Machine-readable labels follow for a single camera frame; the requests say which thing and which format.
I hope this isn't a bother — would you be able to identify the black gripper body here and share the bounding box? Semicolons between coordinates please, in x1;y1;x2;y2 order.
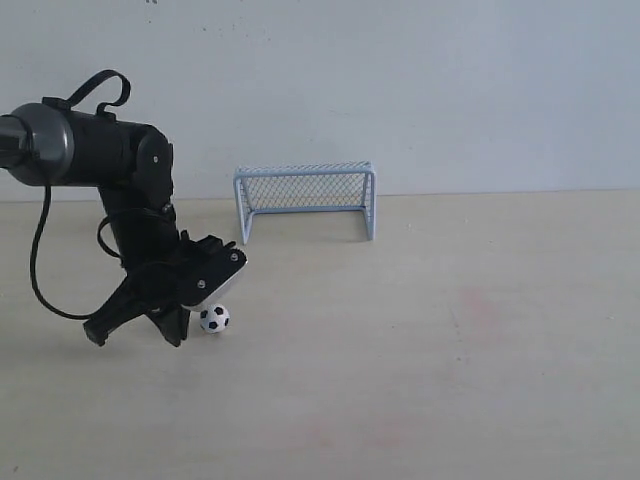
125;231;248;311

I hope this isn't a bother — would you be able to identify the small black white soccer ball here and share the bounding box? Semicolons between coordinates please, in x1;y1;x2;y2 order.
200;303;231;334

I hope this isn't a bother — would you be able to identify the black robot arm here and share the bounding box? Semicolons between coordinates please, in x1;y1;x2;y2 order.
1;69;248;347

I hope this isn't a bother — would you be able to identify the small white goal with net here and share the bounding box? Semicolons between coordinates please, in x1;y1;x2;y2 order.
233;161;377;243

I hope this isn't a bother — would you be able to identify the black cable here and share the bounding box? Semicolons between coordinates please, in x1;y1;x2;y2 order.
28;183;101;320

